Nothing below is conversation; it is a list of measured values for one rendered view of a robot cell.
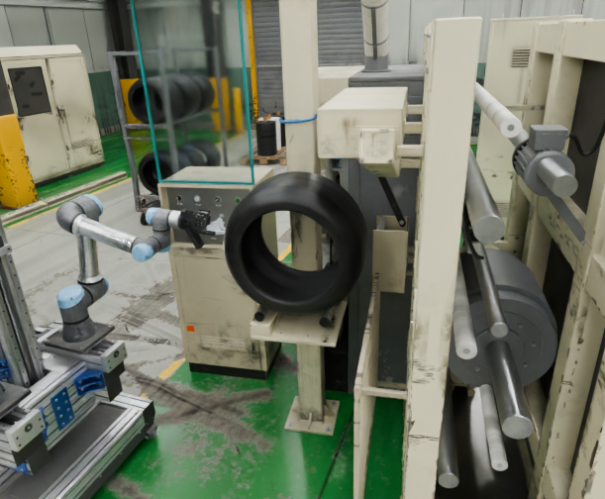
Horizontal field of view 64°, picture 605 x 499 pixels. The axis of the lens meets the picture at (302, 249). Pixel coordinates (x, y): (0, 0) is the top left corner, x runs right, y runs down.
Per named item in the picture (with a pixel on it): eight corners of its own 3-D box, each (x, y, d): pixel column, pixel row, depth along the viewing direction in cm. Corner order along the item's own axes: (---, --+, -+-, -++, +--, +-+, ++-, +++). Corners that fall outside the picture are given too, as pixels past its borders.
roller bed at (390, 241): (375, 271, 241) (376, 215, 229) (406, 273, 237) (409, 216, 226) (371, 290, 223) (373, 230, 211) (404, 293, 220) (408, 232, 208)
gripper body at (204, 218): (204, 217, 202) (177, 212, 204) (204, 236, 205) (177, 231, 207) (212, 211, 209) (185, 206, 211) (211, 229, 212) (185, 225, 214)
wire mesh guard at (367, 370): (373, 383, 255) (377, 262, 227) (377, 384, 255) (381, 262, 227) (352, 545, 175) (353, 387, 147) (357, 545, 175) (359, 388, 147)
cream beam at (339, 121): (344, 125, 202) (344, 87, 196) (405, 125, 196) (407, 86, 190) (315, 158, 147) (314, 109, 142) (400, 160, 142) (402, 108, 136)
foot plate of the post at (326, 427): (295, 397, 292) (295, 391, 291) (340, 402, 287) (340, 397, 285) (284, 429, 269) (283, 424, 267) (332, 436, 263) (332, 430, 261)
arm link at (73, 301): (55, 321, 225) (49, 295, 220) (74, 306, 237) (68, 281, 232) (77, 324, 222) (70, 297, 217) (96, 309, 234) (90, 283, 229)
